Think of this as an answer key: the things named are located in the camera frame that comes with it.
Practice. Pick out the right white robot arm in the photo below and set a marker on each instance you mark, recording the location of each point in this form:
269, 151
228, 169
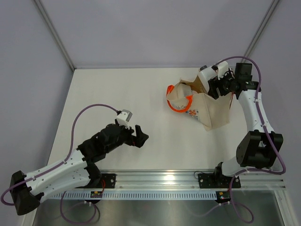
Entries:
260, 147

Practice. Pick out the aluminium frame post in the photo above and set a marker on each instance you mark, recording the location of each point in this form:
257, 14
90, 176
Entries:
41, 9
262, 27

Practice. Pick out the right aluminium frame post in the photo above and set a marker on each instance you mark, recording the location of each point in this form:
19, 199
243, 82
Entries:
262, 27

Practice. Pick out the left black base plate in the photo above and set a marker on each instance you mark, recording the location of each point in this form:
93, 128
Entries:
109, 180

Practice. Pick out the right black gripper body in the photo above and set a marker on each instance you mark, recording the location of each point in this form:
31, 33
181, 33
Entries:
224, 84

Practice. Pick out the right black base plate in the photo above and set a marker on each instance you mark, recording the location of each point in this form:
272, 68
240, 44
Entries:
208, 181

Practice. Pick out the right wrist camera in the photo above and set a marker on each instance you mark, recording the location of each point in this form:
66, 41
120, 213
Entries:
220, 69

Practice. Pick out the aluminium mounting rail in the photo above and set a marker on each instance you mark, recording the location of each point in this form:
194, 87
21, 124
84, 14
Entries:
186, 180

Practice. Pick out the white slotted cable duct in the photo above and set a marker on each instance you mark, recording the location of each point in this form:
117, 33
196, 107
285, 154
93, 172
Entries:
140, 195

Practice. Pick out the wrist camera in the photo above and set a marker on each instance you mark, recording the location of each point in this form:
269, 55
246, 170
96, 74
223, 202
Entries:
123, 118
220, 69

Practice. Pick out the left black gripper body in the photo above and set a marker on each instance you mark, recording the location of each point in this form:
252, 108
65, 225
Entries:
126, 136

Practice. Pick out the left aluminium frame post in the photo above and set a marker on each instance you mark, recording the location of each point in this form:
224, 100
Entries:
41, 9

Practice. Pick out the white rectangular bottle black cap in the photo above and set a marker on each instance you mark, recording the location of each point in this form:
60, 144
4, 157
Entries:
205, 74

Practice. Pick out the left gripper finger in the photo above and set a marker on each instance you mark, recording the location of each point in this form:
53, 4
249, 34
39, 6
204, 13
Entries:
140, 139
138, 129

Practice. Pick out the canvas tote bag orange handles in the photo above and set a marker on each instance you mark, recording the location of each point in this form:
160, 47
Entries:
212, 113

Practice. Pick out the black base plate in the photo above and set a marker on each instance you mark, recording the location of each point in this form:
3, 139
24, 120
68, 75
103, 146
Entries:
109, 180
208, 181

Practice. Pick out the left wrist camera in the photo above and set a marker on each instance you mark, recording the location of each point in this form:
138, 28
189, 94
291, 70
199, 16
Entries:
123, 118

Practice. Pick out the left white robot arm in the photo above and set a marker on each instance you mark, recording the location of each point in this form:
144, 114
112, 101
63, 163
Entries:
29, 190

